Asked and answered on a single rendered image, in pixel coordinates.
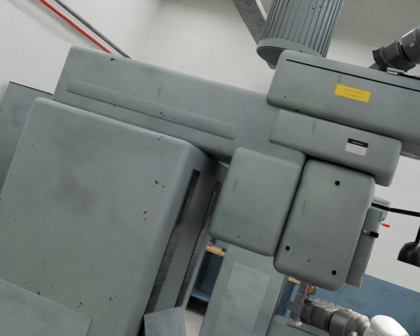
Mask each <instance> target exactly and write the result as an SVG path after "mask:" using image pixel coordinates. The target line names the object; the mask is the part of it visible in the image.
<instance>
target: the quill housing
mask: <svg viewBox="0 0 420 336"><path fill-rule="evenodd" d="M374 194H375V180H374V178H373V177H372V176H371V175H370V174H368V173H365V172H362V171H358V170H355V169H351V168H348V167H344V166H341V165H337V164H334V163H330V162H328V161H324V160H320V159H315V158H313V159H310V160H308V161H307V162H306V163H305V165H304V168H303V171H302V174H301V178H300V180H299V184H298V186H297V190H296V192H295V196H294V198H293V202H292V205H291V208H290V211H289V214H288V217H287V220H286V223H285V226H284V229H283V233H282V236H281V239H280V242H279V245H278V248H277V251H276V254H275V258H274V260H273V266H274V268H275V270H276V271H277V272H279V273H281V274H284V275H286V276H289V277H292V278H294V279H298V280H300V281H303V282H306V283H309V284H311V285H314V286H317V287H320V288H322V289H325V290H328V291H332V292H335V291H338V290H340V289H342V288H343V287H344V286H345V284H346V279H347V275H348V272H349V269H350V266H351V262H352V260H353V256H354V254H355V250H356V247H357V244H358V241H359V237H360V234H361V230H362V228H363V225H364V222H365V218H366V216H367V212H368V209H369V208H370V207H371V204H372V200H373V197H374Z"/></svg>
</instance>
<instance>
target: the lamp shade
mask: <svg viewBox="0 0 420 336"><path fill-rule="evenodd" d="M397 260H398V261H401V262H404V263H407V264H410V265H413V266H416V267H419V268H420V243H417V242H408V243H405V244H404V246H402V248H401V249H400V251H399V254H398V257H397Z"/></svg>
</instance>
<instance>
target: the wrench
mask: <svg viewBox="0 0 420 336"><path fill-rule="evenodd" d="M387 72H388V73H392V74H396V75H401V76H404V77H410V78H413V79H418V80H420V76H419V75H414V74H410V73H404V71H402V70H399V69H394V68H390V67H388V68H387Z"/></svg>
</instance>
